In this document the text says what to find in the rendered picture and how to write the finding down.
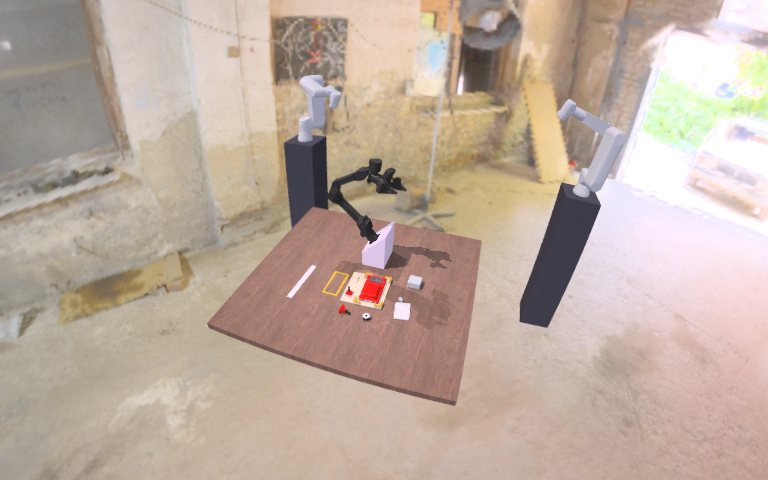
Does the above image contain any white flat strip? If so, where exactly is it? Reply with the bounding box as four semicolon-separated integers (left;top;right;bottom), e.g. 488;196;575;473
287;266;316;298

